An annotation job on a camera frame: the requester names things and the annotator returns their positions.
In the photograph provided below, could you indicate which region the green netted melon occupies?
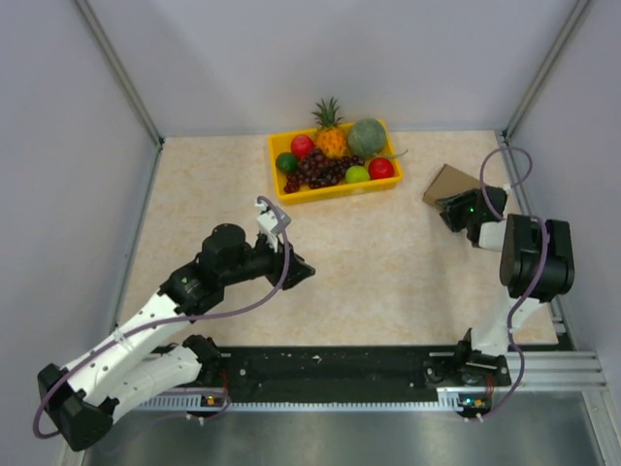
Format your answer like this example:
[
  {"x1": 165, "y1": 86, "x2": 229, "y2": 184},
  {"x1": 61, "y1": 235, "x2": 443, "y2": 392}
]
[{"x1": 347, "y1": 118, "x2": 387, "y2": 158}]

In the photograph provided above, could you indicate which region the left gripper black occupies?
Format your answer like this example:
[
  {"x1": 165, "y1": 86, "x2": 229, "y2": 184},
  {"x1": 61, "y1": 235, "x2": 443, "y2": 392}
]
[{"x1": 221, "y1": 231, "x2": 314, "y2": 290}]

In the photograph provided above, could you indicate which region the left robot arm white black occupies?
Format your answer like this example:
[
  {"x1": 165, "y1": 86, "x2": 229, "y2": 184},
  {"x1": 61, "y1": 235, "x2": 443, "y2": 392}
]
[{"x1": 37, "y1": 223, "x2": 315, "y2": 451}]

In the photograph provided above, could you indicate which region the light green apple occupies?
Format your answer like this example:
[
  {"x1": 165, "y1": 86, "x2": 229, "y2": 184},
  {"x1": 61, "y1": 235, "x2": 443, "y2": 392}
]
[{"x1": 345, "y1": 165, "x2": 371, "y2": 183}]

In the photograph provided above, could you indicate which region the red tomato fruit front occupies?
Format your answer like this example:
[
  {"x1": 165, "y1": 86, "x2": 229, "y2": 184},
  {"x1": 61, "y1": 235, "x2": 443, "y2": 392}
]
[{"x1": 368, "y1": 157, "x2": 395, "y2": 180}]

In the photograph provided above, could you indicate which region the pineapple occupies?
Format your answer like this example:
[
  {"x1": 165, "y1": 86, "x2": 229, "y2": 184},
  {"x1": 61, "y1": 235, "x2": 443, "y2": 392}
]
[{"x1": 311, "y1": 97, "x2": 347, "y2": 158}]

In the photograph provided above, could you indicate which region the left aluminium frame post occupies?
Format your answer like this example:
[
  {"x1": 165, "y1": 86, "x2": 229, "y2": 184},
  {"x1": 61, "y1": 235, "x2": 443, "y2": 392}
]
[{"x1": 72, "y1": 0, "x2": 164, "y2": 150}]

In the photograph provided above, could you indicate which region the brown cardboard box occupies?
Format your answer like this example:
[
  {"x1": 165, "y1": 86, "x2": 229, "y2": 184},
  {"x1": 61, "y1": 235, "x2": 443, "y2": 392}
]
[{"x1": 422, "y1": 164, "x2": 479, "y2": 210}]

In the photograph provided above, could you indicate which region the aluminium frame post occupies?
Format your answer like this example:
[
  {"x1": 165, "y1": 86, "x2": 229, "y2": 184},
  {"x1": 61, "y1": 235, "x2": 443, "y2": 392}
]
[
  {"x1": 72, "y1": 0, "x2": 164, "y2": 150},
  {"x1": 501, "y1": 0, "x2": 594, "y2": 146}
]

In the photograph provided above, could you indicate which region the purple grape bunch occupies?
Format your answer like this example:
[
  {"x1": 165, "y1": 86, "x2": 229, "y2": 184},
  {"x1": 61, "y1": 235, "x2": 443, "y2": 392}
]
[{"x1": 283, "y1": 149, "x2": 365, "y2": 194}]

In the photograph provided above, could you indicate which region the yellow plastic tray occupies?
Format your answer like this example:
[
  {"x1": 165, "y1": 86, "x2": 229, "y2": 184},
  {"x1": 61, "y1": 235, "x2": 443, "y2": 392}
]
[{"x1": 267, "y1": 118, "x2": 404, "y2": 205}]

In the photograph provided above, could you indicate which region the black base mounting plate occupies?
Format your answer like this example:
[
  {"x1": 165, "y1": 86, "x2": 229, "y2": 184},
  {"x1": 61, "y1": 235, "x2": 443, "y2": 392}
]
[{"x1": 196, "y1": 346, "x2": 511, "y2": 404}]

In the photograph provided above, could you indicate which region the red apple at back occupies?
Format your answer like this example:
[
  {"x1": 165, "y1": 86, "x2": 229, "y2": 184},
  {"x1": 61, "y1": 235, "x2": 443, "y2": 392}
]
[{"x1": 290, "y1": 134, "x2": 315, "y2": 159}]

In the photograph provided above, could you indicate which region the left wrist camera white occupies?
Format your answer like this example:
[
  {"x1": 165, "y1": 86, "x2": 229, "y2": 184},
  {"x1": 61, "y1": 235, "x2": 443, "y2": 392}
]
[{"x1": 255, "y1": 201, "x2": 291, "y2": 252}]

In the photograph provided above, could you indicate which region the dark green lime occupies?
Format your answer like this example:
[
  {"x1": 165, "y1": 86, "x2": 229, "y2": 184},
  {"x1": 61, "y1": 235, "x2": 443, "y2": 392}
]
[{"x1": 276, "y1": 152, "x2": 298, "y2": 174}]

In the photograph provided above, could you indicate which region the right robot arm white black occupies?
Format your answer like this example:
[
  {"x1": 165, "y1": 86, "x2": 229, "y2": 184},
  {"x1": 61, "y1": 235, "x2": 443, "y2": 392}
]
[{"x1": 436, "y1": 186, "x2": 575, "y2": 384}]

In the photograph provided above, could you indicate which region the white cable duct strip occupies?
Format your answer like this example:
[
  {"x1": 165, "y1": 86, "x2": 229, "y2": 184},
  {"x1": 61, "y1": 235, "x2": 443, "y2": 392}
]
[{"x1": 135, "y1": 388, "x2": 491, "y2": 416}]

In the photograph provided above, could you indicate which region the right aluminium frame post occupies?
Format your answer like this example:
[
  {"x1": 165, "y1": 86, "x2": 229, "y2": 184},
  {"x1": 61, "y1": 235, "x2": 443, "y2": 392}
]
[{"x1": 501, "y1": 0, "x2": 594, "y2": 146}]

